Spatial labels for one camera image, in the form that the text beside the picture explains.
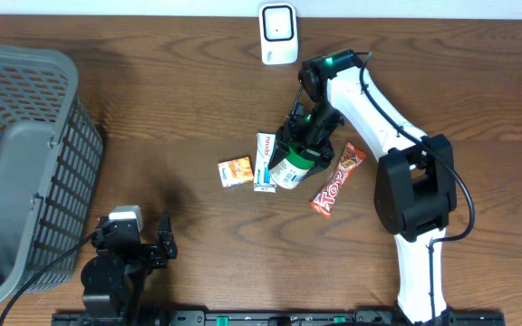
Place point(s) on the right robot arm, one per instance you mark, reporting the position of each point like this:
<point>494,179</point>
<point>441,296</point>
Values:
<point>415,188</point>

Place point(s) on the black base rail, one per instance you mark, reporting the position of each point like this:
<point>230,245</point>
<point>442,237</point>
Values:
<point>360,317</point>

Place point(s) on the white Panadol box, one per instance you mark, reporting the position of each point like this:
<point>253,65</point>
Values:
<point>264,150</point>

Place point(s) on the red Top chocolate bar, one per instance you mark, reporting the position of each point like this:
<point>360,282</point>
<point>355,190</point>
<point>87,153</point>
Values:
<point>349,161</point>

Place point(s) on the white barcode scanner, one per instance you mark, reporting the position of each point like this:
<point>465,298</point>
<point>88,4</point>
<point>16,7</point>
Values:
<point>278,33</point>

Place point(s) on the green lid jar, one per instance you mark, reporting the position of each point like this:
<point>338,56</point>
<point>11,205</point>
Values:
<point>291,171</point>

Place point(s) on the grey plastic basket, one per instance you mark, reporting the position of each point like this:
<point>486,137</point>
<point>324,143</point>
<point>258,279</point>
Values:
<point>50,157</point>

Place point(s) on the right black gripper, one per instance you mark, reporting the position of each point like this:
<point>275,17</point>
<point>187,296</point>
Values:
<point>287,132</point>

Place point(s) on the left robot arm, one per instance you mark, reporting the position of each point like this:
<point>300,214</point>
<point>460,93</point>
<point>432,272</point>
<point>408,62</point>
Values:
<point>114,280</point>

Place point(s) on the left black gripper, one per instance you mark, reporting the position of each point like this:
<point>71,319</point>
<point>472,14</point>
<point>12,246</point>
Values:
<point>152,253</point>

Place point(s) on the orange small packet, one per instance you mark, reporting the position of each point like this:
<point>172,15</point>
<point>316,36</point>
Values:
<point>235,172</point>

